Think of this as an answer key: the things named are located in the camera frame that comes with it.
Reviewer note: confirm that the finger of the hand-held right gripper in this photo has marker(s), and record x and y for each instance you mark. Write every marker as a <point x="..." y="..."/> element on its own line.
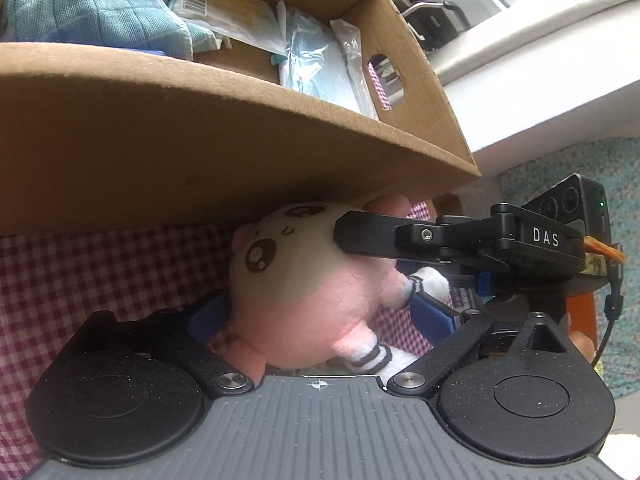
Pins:
<point x="475" y="277"/>
<point x="375" y="232"/>

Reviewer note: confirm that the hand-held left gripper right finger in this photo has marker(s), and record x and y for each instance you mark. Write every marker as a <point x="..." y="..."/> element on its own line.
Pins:
<point x="432" y="317"/>

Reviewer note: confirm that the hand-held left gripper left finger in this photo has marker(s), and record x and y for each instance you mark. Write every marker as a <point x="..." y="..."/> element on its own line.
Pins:
<point x="207" y="317"/>

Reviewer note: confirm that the pink plush toy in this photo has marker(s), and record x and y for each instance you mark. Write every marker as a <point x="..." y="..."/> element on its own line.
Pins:
<point x="300" y="290"/>

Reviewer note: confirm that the cardboard box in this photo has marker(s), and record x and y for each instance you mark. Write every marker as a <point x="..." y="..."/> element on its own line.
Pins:
<point x="200" y="150"/>

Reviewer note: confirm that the light blue towel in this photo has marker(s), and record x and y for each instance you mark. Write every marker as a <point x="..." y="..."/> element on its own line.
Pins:
<point x="90" y="10"/>

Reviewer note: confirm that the person's right hand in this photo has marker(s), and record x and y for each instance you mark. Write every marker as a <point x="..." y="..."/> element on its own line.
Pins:
<point x="582" y="346"/>

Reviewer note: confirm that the orange box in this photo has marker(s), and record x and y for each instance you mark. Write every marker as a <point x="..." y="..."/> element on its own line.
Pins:
<point x="580" y="310"/>

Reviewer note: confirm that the pink checkered cloth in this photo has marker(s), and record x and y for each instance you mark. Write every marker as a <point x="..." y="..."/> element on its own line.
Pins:
<point x="100" y="270"/>

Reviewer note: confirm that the clear packet of blue masks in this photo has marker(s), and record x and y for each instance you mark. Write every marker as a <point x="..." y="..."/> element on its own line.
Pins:
<point x="320" y="60"/>

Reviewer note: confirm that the thin clear plastic packet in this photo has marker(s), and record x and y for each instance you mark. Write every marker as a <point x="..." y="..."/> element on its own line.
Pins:
<point x="350" y="45"/>

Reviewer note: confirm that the wheelchair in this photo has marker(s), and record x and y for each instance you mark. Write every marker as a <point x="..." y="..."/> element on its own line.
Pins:
<point x="450" y="0"/>

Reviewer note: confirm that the barcoded clear plastic packet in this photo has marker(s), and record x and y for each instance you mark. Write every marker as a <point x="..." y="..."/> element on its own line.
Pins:
<point x="225" y="5"/>

